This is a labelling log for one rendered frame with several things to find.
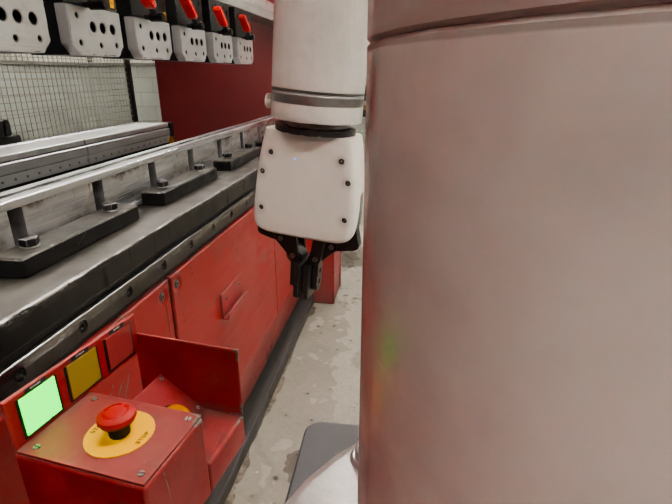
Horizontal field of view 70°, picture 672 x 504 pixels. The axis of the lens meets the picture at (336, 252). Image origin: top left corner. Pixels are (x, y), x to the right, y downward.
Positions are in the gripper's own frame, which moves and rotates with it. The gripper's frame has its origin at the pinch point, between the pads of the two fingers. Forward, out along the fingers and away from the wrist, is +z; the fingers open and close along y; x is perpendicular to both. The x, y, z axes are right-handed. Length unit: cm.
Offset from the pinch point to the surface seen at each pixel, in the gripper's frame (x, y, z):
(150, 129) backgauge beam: 93, -86, 5
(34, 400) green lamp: -11.9, -25.4, 14.8
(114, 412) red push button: -10.0, -17.0, 15.2
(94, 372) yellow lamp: -3.7, -25.1, 16.7
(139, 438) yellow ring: -9.9, -14.2, 17.8
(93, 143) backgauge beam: 64, -83, 5
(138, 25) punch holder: 49, -55, -24
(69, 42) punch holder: 28, -52, -20
